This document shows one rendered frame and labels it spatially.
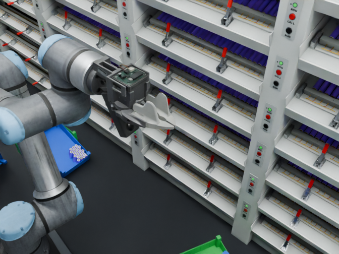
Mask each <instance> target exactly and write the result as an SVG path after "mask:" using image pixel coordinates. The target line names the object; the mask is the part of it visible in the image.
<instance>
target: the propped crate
mask: <svg viewBox="0 0 339 254"><path fill-rule="evenodd" d="M44 133H45V135H46V138H47V141H48V143H49V146H50V148H51V151H52V154H53V156H54V159H55V161H56V164H57V166H58V169H59V171H60V174H61V177H62V178H64V177H65V176H67V175H68V174H70V173H71V172H72V171H74V170H75V169H76V168H78V167H79V166H81V165H82V164H83V163H85V162H86V161H88V160H89V159H90V155H91V153H90V152H89V151H86V150H85V148H84V147H83V146H82V145H81V144H80V143H79V142H78V141H77V140H76V139H75V138H74V137H73V135H72V134H71V133H70V132H69V131H68V130H67V129H66V128H65V127H64V126H63V125H62V124H59V125H57V126H54V127H52V128H50V129H47V130H45V131H44ZM75 144H77V145H78V146H81V150H82V149H83V150H84V153H85V154H87V157H86V158H85V159H83V160H82V161H81V162H79V163H78V164H76V162H73V158H70V157H69V149H70V148H72V147H73V146H75Z"/></svg>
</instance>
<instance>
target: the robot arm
mask: <svg viewBox="0 0 339 254"><path fill-rule="evenodd" d="M38 61H39V63H40V64H41V66H42V67H43V68H44V69H47V70H48V73H49V79H50V84H51V88H50V89H47V90H44V91H42V92H39V93H36V94H34V95H30V94H29V91H28V88H27V84H26V81H25V79H27V78H28V77H29V74H28V71H27V68H26V66H25V65H24V63H23V61H22V60H21V58H20V57H19V56H18V55H17V54H16V53H15V52H13V51H11V50H8V51H4V52H0V140H1V141H2V142H3V143H4V144H6V145H13V144H15V143H17V145H18V147H19V150H20V152H21V155H22V157H23V159H24V162H25V164H26V167H27V169H28V171H29V174H30V176H31V178H32V181H33V183H34V186H35V190H34V192H33V196H34V199H35V200H33V201H31V202H29V203H27V202H24V201H16V202H12V203H10V204H8V205H7V206H5V207H3V208H2V209H1V210H0V240H1V242H2V245H3V247H4V251H3V254H49V251H50V246H49V242H48V240H47V238H46V237H45V235H46V234H48V233H50V232H52V231H53V230H55V229H57V228H58V227H60V226H62V225H63V224H65V223H67V222H68V221H70V220H72V219H74V218H75V217H76V216H78V215H79V214H81V213H82V211H83V208H84V204H83V200H82V197H81V194H80V192H79V190H78V189H77V188H76V186H75V184H74V183H73V182H71V181H68V180H67V179H65V178H62V177H61V174H60V171H59V169H58V166H57V164H56V161H55V159H54V156H53V154H52V151H51V148H50V146H49V143H48V141H47V138H46V135H45V133H44V131H45V130H47V129H50V128H52V127H54V126H57V125H59V124H62V125H65V126H76V125H80V124H82V123H84V122H85V121H86V120H87V119H88V118H89V117H90V115H91V105H92V102H91V98H90V95H102V96H103V99H104V101H105V103H106V106H107V108H108V110H109V112H110V115H111V117H112V119H113V121H114V124H115V126H116V128H117V131H118V133H119V135H120V137H122V138H127V137H128V136H130V135H131V134H132V133H134V132H135V131H136V130H138V129H139V127H142V128H151V129H165V130H173V129H174V128H175V127H176V122H175V119H174V118H173V116H172V115H171V113H170V111H169V107H168V101H167V97H166V96H165V95H164V94H163V93H159V94H158V95H157V97H155V96H154V95H151V94H147V91H148V90H149V89H150V80H149V73H150V72H148V71H146V70H144V69H142V68H140V67H138V66H136V65H134V64H133V63H130V64H128V65H124V64H121V65H123V66H121V65H120V66H118V67H120V68H118V67H115V66H114V65H112V64H111V62H110V57H108V56H106V55H105V56H102V55H100V54H98V53H96V52H94V51H93V50H91V49H89V48H87V47H85V46H83V45H82V44H80V43H78V42H76V41H74V40H73V39H72V38H70V37H67V36H64V35H62V34H55V35H52V36H50V37H48V38H47V39H45V40H44V41H43V43H42V44H41V46H40V48H39V51H38ZM126 68H127V69H126ZM125 69H126V70H125Z"/></svg>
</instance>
